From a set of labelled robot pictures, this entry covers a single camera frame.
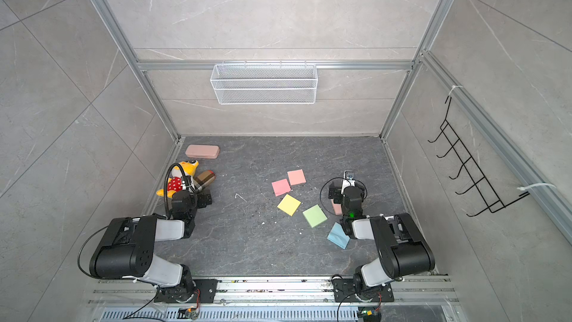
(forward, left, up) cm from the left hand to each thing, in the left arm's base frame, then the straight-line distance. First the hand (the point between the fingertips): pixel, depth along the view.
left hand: (198, 186), depth 94 cm
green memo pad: (-12, -50, -6) cm, 52 cm away
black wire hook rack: (-18, -95, +26) cm, 100 cm away
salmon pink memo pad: (+8, -43, -7) cm, 44 cm away
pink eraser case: (+23, +5, -4) cm, 24 cm away
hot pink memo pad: (+2, -36, -7) cm, 36 cm away
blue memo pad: (-22, -58, -4) cm, 62 cm away
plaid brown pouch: (+6, -1, -3) cm, 6 cm away
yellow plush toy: (-6, -1, +16) cm, 17 cm away
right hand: (-1, -64, +1) cm, 64 cm away
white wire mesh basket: (+39, -29, +24) cm, 55 cm away
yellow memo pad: (-7, -39, -7) cm, 40 cm away
